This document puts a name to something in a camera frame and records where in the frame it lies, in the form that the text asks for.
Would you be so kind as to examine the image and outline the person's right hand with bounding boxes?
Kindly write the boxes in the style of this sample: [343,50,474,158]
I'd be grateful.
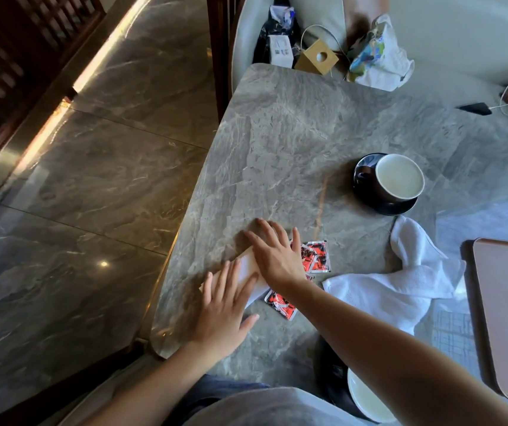
[243,218,311,295]

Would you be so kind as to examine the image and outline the person's left hand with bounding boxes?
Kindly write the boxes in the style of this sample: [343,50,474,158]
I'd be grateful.
[192,257,260,357]

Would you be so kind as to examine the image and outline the white paper napkin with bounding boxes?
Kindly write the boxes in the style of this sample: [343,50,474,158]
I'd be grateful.
[198,246,272,310]

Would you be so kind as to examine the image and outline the person's left forearm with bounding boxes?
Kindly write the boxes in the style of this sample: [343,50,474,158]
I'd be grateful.
[78,341,232,426]

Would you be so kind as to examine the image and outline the person's right forearm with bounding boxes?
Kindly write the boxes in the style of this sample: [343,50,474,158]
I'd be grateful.
[272,279,508,426]

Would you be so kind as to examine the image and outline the red and black sachet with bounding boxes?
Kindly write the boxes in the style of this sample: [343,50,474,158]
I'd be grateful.
[264,290,299,322]
[305,241,333,275]
[290,240,318,275]

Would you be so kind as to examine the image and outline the person's blue jeans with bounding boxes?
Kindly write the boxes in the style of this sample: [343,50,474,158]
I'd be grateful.
[163,375,272,426]

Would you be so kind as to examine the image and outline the person's grey shirt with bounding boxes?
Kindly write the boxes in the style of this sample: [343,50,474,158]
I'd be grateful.
[183,387,397,426]

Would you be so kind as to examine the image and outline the black round saucer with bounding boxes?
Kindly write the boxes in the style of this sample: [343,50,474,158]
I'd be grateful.
[315,336,372,419]

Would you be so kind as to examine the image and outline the white cloth towel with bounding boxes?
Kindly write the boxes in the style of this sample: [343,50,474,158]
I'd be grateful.
[322,216,467,337]

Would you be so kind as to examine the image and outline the black cup with white inside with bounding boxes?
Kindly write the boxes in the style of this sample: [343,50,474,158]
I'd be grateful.
[354,153,426,204]

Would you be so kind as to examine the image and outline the white round plate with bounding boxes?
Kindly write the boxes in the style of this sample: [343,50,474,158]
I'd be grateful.
[347,367,398,425]

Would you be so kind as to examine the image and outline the small white box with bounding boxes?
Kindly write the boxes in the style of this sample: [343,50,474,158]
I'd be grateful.
[268,35,295,69]

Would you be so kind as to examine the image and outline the wooden tissue box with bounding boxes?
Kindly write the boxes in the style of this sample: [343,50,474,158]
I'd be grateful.
[294,39,340,76]

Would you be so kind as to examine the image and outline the colourful printed white bag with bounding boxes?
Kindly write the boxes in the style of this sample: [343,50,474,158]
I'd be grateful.
[346,14,415,93]

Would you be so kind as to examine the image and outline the black plastic bag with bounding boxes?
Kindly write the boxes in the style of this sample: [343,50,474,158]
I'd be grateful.
[253,0,301,64]

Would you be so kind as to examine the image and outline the black phone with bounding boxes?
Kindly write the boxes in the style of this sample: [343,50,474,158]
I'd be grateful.
[456,102,493,116]

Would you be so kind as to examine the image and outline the white upholstered chair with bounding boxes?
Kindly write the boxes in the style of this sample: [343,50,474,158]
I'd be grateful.
[230,0,508,96]

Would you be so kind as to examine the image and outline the dark wooden lattice screen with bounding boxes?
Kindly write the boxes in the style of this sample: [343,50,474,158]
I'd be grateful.
[0,0,106,160]

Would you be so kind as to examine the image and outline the dark wooden chair frame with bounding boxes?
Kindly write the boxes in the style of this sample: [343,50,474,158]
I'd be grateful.
[206,0,248,122]

